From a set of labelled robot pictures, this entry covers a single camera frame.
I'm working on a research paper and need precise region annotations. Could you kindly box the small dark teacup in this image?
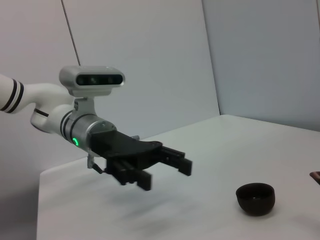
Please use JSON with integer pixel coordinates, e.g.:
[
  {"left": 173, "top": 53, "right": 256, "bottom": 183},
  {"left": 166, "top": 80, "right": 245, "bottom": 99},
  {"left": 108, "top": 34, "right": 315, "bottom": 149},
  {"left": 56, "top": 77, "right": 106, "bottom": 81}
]
[{"left": 235, "top": 182, "right": 276, "bottom": 217}]

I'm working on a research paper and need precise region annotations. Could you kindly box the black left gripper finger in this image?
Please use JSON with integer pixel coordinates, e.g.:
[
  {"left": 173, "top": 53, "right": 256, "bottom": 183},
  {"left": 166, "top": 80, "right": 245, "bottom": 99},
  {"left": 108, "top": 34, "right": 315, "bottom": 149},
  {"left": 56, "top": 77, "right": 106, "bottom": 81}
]
[
  {"left": 111, "top": 159, "right": 153, "bottom": 192},
  {"left": 159, "top": 146, "right": 194, "bottom": 177}
]

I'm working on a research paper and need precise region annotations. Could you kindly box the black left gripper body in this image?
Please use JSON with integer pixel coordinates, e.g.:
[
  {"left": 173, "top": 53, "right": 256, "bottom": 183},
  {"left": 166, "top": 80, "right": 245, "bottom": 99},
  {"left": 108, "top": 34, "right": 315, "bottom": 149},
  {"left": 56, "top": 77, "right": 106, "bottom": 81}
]
[{"left": 88, "top": 130, "right": 164, "bottom": 174}]

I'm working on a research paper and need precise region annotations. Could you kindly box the left gripper cable with plug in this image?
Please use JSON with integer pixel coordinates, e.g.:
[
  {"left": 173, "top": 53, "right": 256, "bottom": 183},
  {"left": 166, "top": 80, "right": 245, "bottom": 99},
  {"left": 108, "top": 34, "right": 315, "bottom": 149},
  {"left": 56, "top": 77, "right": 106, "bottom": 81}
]
[{"left": 86, "top": 149, "right": 106, "bottom": 175}]

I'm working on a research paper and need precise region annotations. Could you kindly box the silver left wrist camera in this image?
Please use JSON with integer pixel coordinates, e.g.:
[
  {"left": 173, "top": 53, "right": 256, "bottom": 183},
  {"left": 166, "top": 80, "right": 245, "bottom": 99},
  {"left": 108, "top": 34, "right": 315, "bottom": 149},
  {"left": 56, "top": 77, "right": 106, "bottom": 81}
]
[{"left": 59, "top": 65, "right": 126, "bottom": 97}]

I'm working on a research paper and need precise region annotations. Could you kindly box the black round teapot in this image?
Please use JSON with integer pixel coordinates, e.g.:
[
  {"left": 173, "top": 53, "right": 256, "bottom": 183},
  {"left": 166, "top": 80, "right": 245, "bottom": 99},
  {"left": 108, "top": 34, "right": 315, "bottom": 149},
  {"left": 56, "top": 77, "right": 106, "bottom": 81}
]
[{"left": 309, "top": 171, "right": 320, "bottom": 186}]

